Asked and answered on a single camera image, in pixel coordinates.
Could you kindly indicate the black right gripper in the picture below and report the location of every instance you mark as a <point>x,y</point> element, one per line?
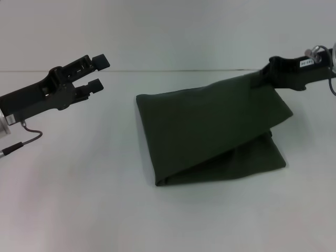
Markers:
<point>294,71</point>

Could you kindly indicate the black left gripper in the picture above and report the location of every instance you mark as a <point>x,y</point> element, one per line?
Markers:
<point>31,99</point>

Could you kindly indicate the dark green shirt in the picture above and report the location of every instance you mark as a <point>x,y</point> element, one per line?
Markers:
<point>210,126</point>

